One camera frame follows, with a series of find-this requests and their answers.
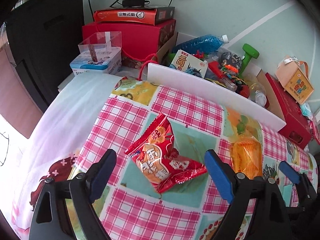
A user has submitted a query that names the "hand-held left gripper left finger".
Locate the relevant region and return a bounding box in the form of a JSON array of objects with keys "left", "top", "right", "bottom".
[{"left": 29, "top": 149, "right": 117, "bottom": 240}]

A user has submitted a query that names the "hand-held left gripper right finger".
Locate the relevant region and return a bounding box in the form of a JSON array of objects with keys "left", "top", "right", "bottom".
[{"left": 204, "top": 149, "right": 292, "bottom": 240}]

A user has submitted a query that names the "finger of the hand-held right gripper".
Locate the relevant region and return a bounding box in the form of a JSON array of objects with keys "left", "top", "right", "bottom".
[{"left": 279, "top": 161, "right": 318, "bottom": 207}]

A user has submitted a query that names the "red shiny snack packet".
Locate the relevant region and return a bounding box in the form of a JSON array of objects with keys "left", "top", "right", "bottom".
[{"left": 124, "top": 112, "right": 208, "bottom": 194}]

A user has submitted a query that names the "orange bread packet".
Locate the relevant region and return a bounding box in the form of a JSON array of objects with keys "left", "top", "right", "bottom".
[{"left": 229, "top": 136, "right": 264, "bottom": 180}]

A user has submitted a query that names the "red patterned tin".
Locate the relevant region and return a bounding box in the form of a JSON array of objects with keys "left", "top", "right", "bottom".
[{"left": 309, "top": 119, "right": 320, "bottom": 144}]

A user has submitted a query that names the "large red gift box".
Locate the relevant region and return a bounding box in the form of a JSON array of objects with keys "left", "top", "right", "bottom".
[{"left": 265, "top": 72, "right": 312, "bottom": 149}]

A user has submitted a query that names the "blue wipes packet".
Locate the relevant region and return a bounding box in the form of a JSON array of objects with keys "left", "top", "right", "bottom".
[{"left": 300, "top": 102, "right": 313, "bottom": 117}]

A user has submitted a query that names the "clear plastic bottle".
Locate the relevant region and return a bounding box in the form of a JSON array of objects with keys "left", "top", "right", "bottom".
[{"left": 246, "top": 79, "right": 268, "bottom": 108}]

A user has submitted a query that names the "yellow carry box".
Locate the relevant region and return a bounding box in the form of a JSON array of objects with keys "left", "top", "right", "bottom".
[{"left": 275, "top": 55, "right": 314, "bottom": 105}]

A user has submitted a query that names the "white board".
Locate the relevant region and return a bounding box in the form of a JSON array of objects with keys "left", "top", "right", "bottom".
[{"left": 147, "top": 63, "right": 286, "bottom": 132}]

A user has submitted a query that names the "blue tissue box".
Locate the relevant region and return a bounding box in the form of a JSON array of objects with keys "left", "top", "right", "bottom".
[{"left": 69, "top": 49, "right": 122, "bottom": 77}]

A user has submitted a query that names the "pile of colourful toys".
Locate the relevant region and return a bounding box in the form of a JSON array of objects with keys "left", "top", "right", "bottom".
[{"left": 207, "top": 51, "right": 250, "bottom": 95}]

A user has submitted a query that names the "white card game box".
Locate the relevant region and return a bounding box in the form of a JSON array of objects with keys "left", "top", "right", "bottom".
[{"left": 169, "top": 49, "right": 208, "bottom": 79}]

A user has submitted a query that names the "brown sideboard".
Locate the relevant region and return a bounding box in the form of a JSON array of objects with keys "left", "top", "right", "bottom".
[{"left": 0, "top": 55, "right": 43, "bottom": 139}]

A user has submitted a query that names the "green dumbbell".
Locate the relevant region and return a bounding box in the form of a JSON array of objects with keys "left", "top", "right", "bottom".
[{"left": 239, "top": 44, "right": 260, "bottom": 77}]

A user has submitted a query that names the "clear plastic box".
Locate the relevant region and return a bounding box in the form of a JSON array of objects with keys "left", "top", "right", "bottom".
[{"left": 78, "top": 31, "right": 122, "bottom": 63}]

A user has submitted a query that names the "blue bead bottle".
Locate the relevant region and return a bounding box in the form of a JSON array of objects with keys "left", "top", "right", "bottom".
[{"left": 175, "top": 34, "right": 229, "bottom": 54}]

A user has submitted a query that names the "black cabinet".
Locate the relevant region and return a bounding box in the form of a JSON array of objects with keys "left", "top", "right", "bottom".
[{"left": 5, "top": 0, "right": 85, "bottom": 113}]

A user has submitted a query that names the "red carton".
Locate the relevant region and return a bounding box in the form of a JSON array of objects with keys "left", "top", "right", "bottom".
[{"left": 82, "top": 19, "right": 177, "bottom": 68}]

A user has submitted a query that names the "flat orange box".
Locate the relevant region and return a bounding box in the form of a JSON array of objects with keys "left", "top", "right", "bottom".
[{"left": 93, "top": 6, "right": 175, "bottom": 26}]

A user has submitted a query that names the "black power adapter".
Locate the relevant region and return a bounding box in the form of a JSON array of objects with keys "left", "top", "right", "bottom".
[{"left": 122, "top": 0, "right": 146, "bottom": 7}]

